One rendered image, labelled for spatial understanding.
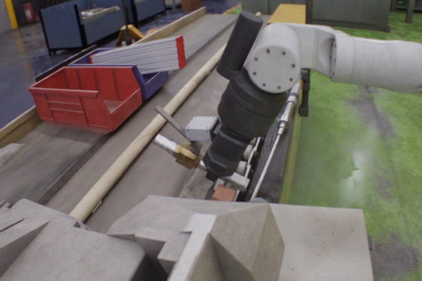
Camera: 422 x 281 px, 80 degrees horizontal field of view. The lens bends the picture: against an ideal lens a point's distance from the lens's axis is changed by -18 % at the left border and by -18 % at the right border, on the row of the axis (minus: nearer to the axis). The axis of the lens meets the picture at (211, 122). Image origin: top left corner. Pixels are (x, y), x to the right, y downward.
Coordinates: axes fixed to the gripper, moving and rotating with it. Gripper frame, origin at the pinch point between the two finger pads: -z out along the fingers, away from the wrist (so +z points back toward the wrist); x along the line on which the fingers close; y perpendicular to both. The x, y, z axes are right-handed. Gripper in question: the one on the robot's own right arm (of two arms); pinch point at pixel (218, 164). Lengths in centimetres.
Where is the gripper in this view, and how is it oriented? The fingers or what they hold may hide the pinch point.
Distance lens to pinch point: 54.2
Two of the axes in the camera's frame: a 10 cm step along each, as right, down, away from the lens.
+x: -3.1, 5.0, -8.0
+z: 3.4, -7.3, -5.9
